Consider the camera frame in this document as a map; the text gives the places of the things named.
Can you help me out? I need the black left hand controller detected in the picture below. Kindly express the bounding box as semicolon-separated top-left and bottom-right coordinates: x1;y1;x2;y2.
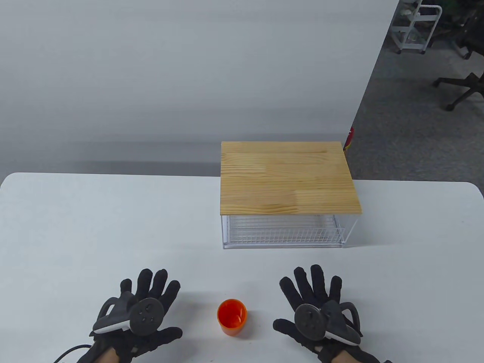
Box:
93;297;165;336

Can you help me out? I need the black right hand controller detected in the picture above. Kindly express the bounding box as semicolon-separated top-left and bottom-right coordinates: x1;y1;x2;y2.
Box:
294;301;362;346

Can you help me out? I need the person's left hand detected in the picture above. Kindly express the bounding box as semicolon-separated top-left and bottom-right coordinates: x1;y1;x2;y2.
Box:
90;268;184;358

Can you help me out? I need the person's right hand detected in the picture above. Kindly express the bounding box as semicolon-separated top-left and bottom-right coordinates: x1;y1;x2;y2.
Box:
273;265;363;354

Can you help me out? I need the white rolling cart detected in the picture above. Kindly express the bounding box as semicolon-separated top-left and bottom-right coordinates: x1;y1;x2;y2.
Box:
389;0;443;55

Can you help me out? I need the black office chair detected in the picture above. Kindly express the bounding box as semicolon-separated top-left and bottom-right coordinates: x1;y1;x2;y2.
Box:
432;72;484;111
452;0;484;60

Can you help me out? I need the orange plastic cup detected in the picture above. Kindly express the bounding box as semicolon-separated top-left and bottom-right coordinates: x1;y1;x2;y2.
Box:
217;299;248;336

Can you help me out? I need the white mesh sliding drawer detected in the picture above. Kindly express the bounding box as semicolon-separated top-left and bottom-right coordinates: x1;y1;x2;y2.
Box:
226;215;345;244

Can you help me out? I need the black hand controller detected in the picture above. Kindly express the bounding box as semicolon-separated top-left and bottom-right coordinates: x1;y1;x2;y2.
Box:
294;301;362;346
93;297;165;336

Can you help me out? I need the person's left forearm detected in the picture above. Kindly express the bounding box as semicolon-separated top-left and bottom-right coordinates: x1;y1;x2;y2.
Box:
85;346;125;363

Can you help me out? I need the black left glove cable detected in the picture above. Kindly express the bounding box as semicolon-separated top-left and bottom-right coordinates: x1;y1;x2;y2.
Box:
53;343;93;363

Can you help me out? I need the wooden top board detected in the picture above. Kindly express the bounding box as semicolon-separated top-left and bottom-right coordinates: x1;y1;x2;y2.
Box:
219;141;362;250

